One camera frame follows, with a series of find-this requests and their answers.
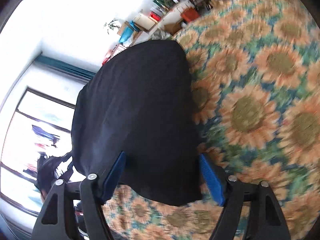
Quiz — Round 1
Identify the black jacket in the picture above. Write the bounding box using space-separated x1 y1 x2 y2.
71 40 202 206

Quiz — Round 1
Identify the teal plastic basin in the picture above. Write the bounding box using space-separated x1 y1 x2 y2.
119 26 135 43

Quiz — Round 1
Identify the orange paper bag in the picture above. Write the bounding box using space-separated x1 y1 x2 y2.
181 8 200 23

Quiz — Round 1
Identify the beige plastic bucket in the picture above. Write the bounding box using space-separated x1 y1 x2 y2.
133 12 157 32

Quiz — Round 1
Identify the potted green plant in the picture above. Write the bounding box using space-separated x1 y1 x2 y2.
104 18 121 34

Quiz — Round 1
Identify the dark teal curtain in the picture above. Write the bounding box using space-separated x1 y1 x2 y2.
34 55 95 81

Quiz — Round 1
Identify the sunflower pattern tablecloth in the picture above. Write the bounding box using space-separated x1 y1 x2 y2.
102 0 320 240

